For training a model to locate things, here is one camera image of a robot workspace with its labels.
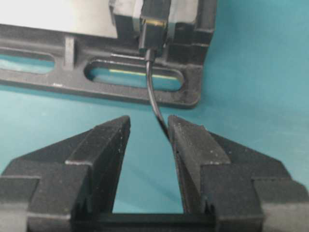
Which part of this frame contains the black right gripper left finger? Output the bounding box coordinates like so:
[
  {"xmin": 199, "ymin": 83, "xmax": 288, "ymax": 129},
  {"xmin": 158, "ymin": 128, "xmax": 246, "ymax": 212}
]
[{"xmin": 0, "ymin": 116, "xmax": 130, "ymax": 232}]

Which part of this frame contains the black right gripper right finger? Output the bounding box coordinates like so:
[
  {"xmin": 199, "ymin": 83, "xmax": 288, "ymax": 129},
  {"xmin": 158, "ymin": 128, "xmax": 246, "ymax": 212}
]
[{"xmin": 168, "ymin": 115, "xmax": 309, "ymax": 232}]

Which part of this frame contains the black USB cable with plug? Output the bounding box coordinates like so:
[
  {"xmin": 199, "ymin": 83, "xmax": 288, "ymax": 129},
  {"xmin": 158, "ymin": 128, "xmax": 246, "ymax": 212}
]
[{"xmin": 138, "ymin": 18, "xmax": 171, "ymax": 143}]

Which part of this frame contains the black bench vise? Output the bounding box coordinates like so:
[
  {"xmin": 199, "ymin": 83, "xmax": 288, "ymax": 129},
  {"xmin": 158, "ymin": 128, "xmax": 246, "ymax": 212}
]
[{"xmin": 0, "ymin": 0, "xmax": 218, "ymax": 108}]

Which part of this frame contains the black female USB connector cable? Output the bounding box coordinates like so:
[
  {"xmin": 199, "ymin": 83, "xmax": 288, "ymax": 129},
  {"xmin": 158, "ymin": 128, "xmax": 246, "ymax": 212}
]
[{"xmin": 140, "ymin": 0, "xmax": 172, "ymax": 27}]

